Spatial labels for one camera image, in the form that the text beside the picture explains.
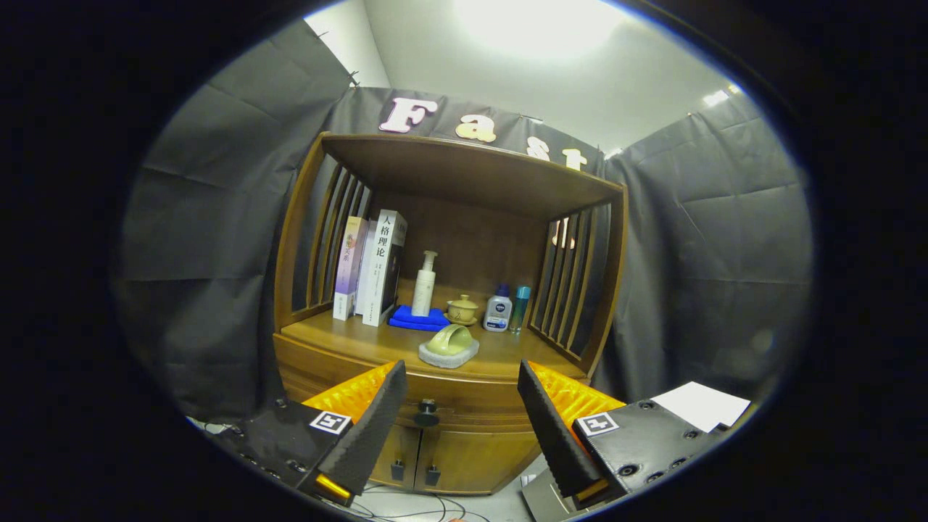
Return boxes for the brown wooden cabinet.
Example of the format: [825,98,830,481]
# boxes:
[273,131,629,496]

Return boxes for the yellow lidded teacup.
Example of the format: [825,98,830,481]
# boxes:
[446,294,481,326]

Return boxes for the teal bottle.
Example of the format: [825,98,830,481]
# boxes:
[510,286,531,335]

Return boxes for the grey panelled board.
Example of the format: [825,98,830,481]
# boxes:
[521,468,581,521]

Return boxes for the wooden countertop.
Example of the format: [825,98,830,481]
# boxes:
[281,310,587,381]

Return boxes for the white pump bottle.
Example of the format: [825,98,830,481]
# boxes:
[411,250,439,318]

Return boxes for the green cup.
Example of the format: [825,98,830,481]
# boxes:
[418,323,481,369]

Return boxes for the white sheet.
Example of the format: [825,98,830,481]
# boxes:
[649,381,752,434]

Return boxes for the purple book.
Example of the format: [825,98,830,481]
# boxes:
[333,215,368,321]

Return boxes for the brown wooden drawer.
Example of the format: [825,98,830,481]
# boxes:
[274,335,592,428]

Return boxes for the white blue-capped lotion bottle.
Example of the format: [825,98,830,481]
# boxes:
[484,283,513,333]

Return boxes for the white portrait book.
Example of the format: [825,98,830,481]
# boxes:
[362,209,408,327]

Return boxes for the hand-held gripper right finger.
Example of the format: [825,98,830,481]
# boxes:
[517,359,729,512]

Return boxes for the blue folded cloth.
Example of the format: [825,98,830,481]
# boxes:
[388,304,452,332]

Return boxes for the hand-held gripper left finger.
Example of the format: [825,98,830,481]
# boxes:
[215,360,409,508]

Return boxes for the wooden cabinet door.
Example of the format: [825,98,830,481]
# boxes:
[370,426,425,490]
[417,428,543,496]

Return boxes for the black floor cables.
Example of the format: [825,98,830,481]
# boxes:
[348,489,494,522]

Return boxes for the thin white book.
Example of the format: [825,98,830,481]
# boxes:
[355,220,378,316]

